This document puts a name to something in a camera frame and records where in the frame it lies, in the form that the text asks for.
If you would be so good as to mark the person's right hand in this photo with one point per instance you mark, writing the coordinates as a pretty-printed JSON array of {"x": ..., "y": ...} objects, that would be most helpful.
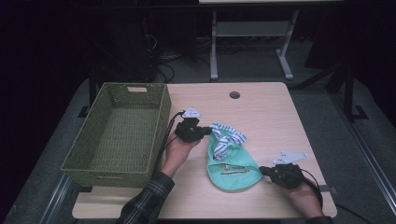
[{"x": 303, "y": 199}]

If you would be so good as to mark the white desk with metal frame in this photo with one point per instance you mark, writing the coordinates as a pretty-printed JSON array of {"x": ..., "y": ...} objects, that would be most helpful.
[{"x": 252, "y": 28}]

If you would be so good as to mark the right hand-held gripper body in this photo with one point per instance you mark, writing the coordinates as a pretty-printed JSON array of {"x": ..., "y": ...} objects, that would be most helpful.
[{"x": 289, "y": 175}]

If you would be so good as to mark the black metal stand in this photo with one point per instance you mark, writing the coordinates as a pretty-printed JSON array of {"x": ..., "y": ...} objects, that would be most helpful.
[{"x": 348, "y": 93}]

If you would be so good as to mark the metal floor rail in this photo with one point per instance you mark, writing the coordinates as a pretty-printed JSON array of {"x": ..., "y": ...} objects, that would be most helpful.
[
  {"x": 361, "y": 146},
  {"x": 56, "y": 199}
]

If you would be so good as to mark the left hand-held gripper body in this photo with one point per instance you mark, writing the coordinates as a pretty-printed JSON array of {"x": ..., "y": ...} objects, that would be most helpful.
[{"x": 188, "y": 129}]

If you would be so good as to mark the dark computer cabinet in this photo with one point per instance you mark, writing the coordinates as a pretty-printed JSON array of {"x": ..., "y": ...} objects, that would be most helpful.
[{"x": 124, "y": 46}]

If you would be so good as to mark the black tape strip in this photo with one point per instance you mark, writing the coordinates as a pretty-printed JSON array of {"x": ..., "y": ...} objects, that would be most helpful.
[{"x": 330, "y": 189}]

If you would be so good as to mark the teal bib with striped ties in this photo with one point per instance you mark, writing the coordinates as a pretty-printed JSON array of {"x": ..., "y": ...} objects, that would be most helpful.
[{"x": 232, "y": 169}]

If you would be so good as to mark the green woven basket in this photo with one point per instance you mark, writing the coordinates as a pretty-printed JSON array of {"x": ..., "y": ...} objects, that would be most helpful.
[{"x": 124, "y": 133}]

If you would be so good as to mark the person's left hand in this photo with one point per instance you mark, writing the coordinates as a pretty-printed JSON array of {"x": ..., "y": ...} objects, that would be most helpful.
[{"x": 177, "y": 155}]

